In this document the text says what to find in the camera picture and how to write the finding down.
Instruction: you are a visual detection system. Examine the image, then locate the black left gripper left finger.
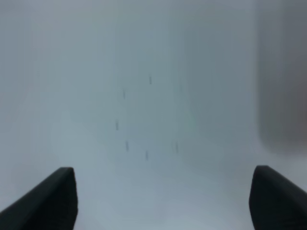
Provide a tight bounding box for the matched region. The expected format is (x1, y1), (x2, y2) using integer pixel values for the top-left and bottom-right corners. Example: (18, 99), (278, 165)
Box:
(0, 167), (78, 230)

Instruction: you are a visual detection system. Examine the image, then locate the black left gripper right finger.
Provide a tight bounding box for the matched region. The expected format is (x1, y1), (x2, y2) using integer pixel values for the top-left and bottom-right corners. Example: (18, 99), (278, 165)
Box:
(249, 165), (307, 230)

